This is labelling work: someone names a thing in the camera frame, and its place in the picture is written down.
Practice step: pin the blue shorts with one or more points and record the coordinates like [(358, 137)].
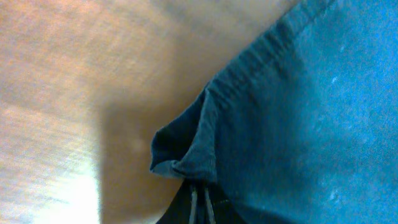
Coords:
[(302, 125)]

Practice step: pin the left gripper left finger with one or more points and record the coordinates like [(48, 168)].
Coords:
[(183, 208)]

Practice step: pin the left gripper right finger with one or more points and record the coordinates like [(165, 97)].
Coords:
[(214, 207)]

